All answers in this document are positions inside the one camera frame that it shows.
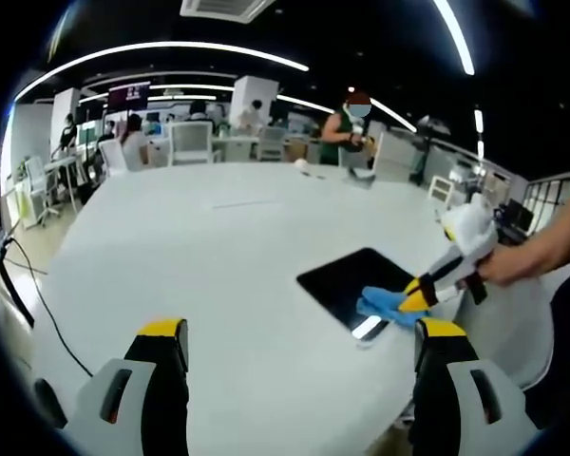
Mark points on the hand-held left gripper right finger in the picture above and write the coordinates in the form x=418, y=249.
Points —
x=432, y=404

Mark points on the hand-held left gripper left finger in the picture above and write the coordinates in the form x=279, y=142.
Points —
x=166, y=404

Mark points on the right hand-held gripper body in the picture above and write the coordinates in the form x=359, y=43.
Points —
x=472, y=233

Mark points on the blue cleaning cloth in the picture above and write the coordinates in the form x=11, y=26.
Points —
x=380, y=304

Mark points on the black tablet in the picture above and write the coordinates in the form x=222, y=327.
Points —
x=347, y=280

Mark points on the person's right hand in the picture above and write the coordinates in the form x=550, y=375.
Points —
x=499, y=266

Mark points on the black monitor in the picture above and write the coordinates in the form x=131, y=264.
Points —
x=518, y=214

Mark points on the black tripod stand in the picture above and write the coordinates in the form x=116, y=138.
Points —
x=425, y=152

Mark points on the white partition panel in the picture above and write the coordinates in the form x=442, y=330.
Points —
x=394, y=159

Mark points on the short ceiling light strip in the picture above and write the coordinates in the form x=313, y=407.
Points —
x=479, y=123

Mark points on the thin ceiling light strip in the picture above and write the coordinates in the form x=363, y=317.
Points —
x=394, y=116

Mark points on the small white round object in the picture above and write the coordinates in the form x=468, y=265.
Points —
x=301, y=165

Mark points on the black stand leg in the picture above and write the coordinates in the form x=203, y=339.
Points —
x=16, y=294

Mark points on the straight ceiling light strip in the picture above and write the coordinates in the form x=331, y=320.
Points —
x=456, y=33

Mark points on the grey office chair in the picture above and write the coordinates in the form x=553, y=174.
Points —
x=271, y=142

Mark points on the ceiling air vent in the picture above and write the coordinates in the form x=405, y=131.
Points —
x=228, y=9

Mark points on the long curved ceiling light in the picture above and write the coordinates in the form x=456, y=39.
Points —
x=171, y=46

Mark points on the purple wall screen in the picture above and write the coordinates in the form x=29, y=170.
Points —
x=129, y=96

